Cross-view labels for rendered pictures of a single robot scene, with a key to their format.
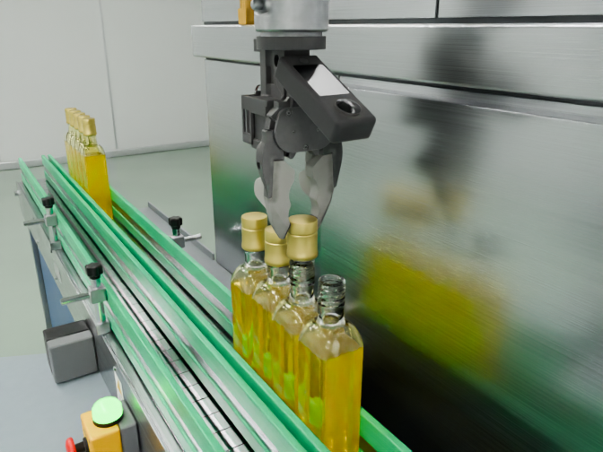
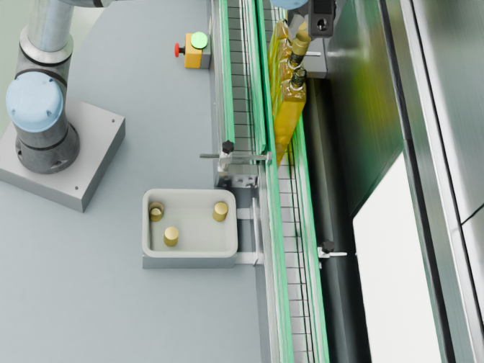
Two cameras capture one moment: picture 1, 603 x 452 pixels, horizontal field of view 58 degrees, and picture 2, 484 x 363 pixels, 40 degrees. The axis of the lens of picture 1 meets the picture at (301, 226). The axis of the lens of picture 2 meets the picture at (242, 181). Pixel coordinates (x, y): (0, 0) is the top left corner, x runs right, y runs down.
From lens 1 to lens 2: 1.01 m
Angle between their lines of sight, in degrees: 43
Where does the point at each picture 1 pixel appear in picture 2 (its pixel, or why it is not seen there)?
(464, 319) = (353, 116)
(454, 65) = (393, 19)
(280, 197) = (294, 27)
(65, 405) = (181, 12)
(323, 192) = not seen: hidden behind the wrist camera
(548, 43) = (406, 53)
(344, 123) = (314, 34)
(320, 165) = not seen: hidden behind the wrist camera
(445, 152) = (375, 49)
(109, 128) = not seen: outside the picture
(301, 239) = (298, 46)
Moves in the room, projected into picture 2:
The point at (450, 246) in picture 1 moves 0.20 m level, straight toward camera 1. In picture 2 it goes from (361, 86) to (298, 136)
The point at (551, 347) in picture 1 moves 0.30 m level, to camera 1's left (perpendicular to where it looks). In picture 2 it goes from (361, 151) to (240, 83)
